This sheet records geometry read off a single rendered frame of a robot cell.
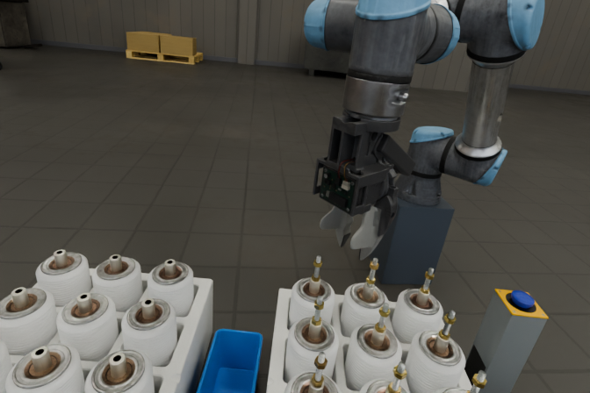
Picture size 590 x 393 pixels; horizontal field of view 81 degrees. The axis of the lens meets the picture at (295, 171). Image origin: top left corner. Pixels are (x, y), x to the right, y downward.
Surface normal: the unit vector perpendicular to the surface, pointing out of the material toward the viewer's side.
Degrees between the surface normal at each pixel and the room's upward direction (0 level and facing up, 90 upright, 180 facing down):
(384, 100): 90
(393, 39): 90
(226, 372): 0
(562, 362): 0
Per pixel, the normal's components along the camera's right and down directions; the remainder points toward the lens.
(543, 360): 0.10, -0.92
